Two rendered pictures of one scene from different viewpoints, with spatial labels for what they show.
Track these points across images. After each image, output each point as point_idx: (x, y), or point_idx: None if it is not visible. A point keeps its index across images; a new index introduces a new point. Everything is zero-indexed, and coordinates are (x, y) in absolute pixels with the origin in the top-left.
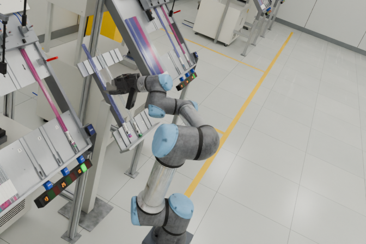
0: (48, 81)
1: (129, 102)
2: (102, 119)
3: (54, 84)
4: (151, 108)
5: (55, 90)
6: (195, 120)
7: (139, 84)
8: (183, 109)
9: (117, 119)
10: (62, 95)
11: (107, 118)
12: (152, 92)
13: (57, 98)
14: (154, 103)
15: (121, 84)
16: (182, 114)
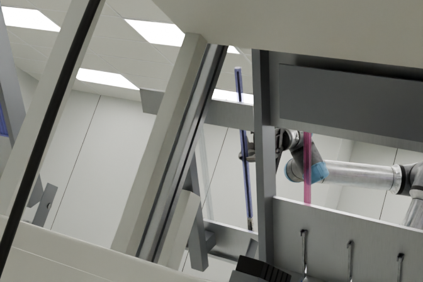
0: (266, 139)
1: (276, 171)
2: (184, 233)
3: (272, 142)
4: (323, 166)
5: (270, 157)
6: (375, 165)
7: (294, 136)
8: (329, 163)
9: (201, 225)
10: (275, 165)
11: (191, 228)
12: (313, 145)
13: (267, 175)
14: (322, 159)
15: (276, 140)
16: (335, 169)
